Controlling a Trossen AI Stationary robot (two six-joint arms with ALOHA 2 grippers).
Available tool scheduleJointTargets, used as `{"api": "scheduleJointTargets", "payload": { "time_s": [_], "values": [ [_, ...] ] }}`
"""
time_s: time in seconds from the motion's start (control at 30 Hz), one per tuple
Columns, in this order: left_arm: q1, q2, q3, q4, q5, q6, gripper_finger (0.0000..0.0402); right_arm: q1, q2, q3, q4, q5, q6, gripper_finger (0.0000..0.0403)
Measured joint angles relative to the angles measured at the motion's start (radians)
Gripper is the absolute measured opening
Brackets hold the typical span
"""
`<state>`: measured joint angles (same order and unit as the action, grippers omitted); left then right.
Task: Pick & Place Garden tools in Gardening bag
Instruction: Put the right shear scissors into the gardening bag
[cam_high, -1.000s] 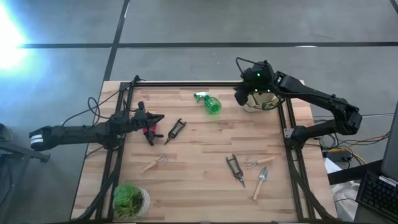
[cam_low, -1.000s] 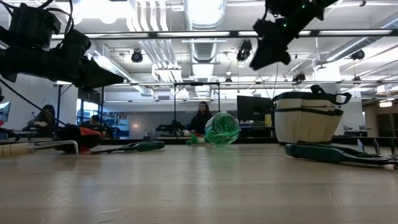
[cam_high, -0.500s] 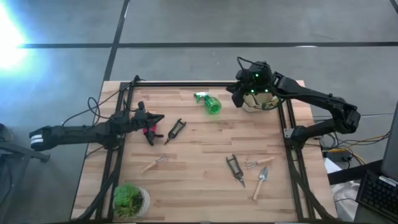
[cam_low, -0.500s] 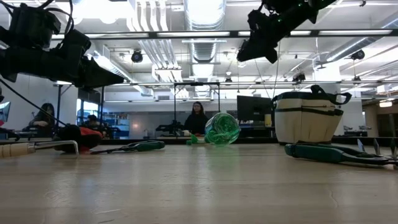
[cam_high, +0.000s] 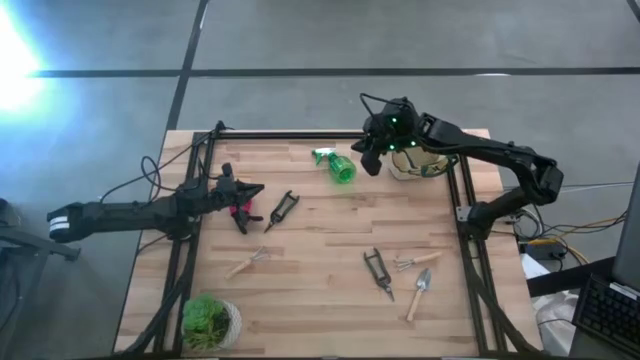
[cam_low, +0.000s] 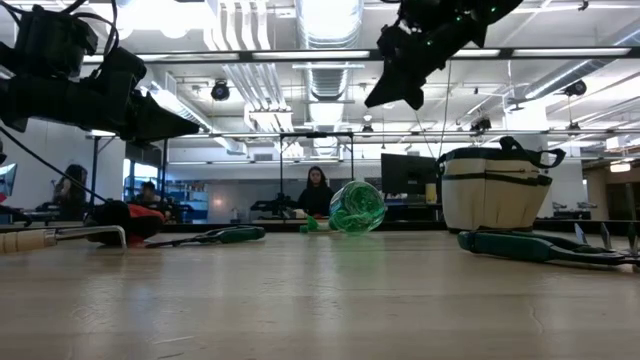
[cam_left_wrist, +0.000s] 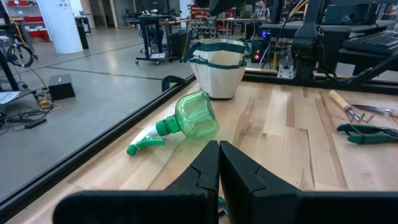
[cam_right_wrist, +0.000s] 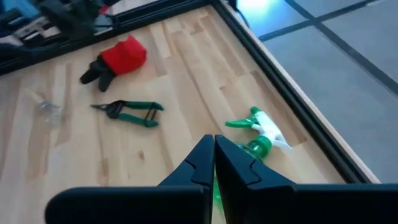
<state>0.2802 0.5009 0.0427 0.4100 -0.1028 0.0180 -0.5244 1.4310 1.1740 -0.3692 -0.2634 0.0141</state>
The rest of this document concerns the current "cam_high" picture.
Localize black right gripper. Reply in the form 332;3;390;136
350;97;426;177

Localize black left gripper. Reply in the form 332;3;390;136
212;162;266;236

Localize red gardening glove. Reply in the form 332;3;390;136
228;198;254;217

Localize green plastic spray bottle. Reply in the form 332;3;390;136
311;147;358;185

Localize green-handled pruning shears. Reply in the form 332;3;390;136
363;247;397;303
263;189;301;235

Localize canvas gardening bag green trim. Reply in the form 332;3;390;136
388;148;459;182

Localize wooden-handled hand rake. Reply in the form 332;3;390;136
393;250;444;273
223;245;271;281

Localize wooden-handled metal trowel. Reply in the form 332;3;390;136
405;267;433;323

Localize white plastic bag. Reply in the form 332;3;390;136
530;291;581;357

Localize succulent plant in white pot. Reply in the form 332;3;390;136
180;293;244;352

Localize dark metal stand base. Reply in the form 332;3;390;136
0;197;82;264

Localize black keyboard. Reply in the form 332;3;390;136
571;273;640;357

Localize black aluminium table frame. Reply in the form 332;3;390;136
119;127;544;359

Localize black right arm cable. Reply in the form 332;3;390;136
358;92;401;121

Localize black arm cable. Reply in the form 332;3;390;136
358;92;401;121
98;122;224;204

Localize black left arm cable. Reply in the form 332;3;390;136
98;122;224;204

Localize yellow floor cable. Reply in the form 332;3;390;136
527;214;629;266

